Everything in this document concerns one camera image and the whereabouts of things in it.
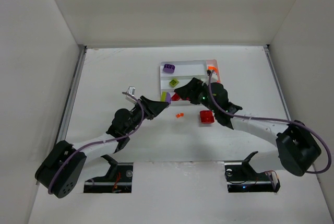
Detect large red lego block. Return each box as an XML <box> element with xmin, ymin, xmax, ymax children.
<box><xmin>199</xmin><ymin>110</ymin><xmax>215</xmax><ymax>124</ymax></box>

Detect lime green square lego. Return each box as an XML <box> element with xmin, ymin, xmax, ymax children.
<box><xmin>169</xmin><ymin>78</ymin><xmax>180</xmax><ymax>88</ymax></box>

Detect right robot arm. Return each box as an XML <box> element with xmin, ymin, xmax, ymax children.
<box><xmin>174</xmin><ymin>78</ymin><xmax>321</xmax><ymax>176</ymax></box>

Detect purple cable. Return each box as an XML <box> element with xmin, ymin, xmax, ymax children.
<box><xmin>208</xmin><ymin>70</ymin><xmax>331</xmax><ymax>174</ymax></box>
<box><xmin>47</xmin><ymin>91</ymin><xmax>145</xmax><ymax>195</ymax></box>

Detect small orange lego bits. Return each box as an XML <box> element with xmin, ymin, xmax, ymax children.
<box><xmin>176</xmin><ymin>113</ymin><xmax>184</xmax><ymax>118</ymax></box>

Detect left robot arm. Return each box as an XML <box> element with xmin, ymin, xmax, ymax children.
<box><xmin>34</xmin><ymin>96</ymin><xmax>170</xmax><ymax>198</ymax></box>

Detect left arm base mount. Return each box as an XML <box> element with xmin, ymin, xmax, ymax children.
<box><xmin>83</xmin><ymin>155</ymin><xmax>134</xmax><ymax>194</ymax></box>

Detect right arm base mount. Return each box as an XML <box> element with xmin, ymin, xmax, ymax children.
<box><xmin>224</xmin><ymin>151</ymin><xmax>281</xmax><ymax>193</ymax></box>

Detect green and purple lego stack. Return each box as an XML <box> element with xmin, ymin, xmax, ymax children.
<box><xmin>160</xmin><ymin>91</ymin><xmax>171</xmax><ymax>104</ymax></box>

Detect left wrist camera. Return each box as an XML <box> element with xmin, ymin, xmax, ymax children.
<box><xmin>125</xmin><ymin>86</ymin><xmax>136</xmax><ymax>101</ymax></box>

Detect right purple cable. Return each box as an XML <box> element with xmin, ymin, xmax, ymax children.
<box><xmin>208</xmin><ymin>70</ymin><xmax>331</xmax><ymax>174</ymax></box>

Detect purple round lego brick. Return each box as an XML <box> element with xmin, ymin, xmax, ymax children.
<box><xmin>162</xmin><ymin>63</ymin><xmax>175</xmax><ymax>74</ymax></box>

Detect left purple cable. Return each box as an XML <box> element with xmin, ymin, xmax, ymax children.
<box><xmin>47</xmin><ymin>91</ymin><xmax>145</xmax><ymax>195</ymax></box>

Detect orange flower lego piece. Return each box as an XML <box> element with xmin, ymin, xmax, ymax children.
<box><xmin>207</xmin><ymin>66</ymin><xmax>218</xmax><ymax>74</ymax></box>

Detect small red lego brick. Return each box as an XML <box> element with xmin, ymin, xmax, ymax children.
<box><xmin>171</xmin><ymin>93</ymin><xmax>181</xmax><ymax>101</ymax></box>

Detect white divided sorting tray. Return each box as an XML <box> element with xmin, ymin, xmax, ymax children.
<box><xmin>160</xmin><ymin>60</ymin><xmax>221</xmax><ymax>97</ymax></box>

